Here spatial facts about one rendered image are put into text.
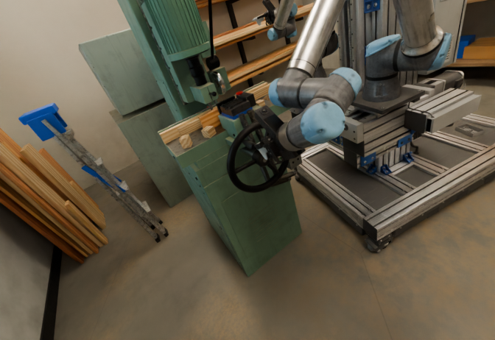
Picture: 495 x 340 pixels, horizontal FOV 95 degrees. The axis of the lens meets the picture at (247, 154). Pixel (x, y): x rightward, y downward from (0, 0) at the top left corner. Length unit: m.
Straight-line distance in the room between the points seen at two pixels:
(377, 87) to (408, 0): 0.37
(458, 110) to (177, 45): 1.15
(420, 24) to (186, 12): 0.75
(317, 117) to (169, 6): 0.70
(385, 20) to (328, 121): 0.90
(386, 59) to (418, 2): 0.26
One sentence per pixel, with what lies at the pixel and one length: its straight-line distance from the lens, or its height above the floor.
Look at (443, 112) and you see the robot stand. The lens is 1.22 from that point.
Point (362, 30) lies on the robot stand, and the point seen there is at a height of 1.07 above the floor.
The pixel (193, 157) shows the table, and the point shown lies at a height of 0.86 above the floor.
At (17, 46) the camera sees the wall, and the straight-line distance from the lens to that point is 3.36.
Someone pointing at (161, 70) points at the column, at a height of 1.17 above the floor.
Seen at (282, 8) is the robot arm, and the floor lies 1.24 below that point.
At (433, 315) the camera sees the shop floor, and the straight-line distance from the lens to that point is 1.43.
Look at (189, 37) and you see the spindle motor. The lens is 0.96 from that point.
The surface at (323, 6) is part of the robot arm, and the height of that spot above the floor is 1.23.
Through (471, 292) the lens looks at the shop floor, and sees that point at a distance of 1.53.
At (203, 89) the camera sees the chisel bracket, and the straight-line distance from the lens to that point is 1.01.
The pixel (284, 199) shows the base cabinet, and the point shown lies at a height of 0.35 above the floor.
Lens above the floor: 1.27
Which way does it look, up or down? 31 degrees down
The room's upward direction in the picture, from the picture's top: 19 degrees counter-clockwise
